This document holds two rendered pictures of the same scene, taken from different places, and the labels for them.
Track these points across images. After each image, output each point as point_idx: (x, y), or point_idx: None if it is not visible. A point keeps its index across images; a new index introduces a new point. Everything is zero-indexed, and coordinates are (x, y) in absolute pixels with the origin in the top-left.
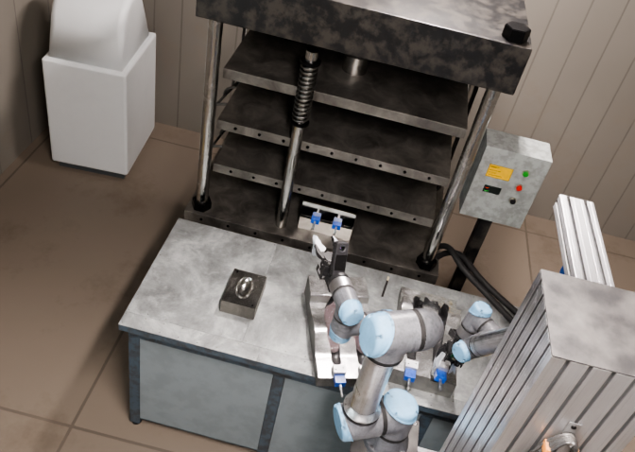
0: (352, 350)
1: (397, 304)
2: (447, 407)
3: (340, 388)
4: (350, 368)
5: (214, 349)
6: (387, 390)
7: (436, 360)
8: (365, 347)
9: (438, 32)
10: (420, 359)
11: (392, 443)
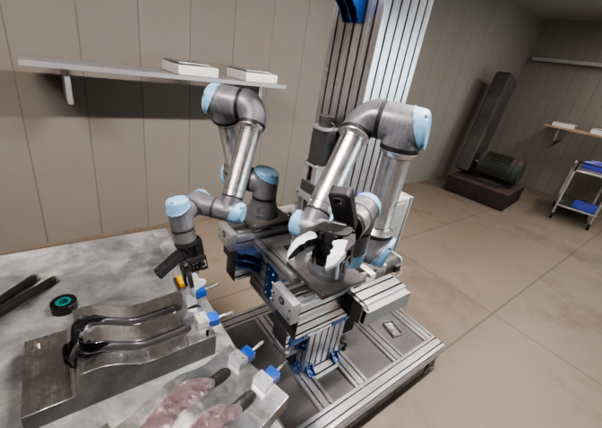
0: (219, 389)
1: (56, 420)
2: (202, 303)
3: (279, 367)
4: (245, 378)
5: None
6: (225, 347)
7: (195, 287)
8: (426, 141)
9: None
10: (181, 320)
11: None
